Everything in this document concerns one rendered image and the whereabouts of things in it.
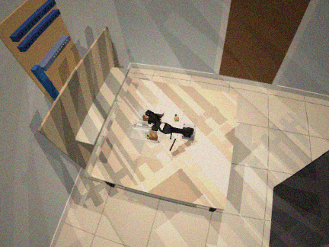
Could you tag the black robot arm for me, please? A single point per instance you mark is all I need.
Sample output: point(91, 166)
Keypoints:
point(167, 129)

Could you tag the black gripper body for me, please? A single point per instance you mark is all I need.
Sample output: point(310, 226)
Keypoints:
point(154, 128)

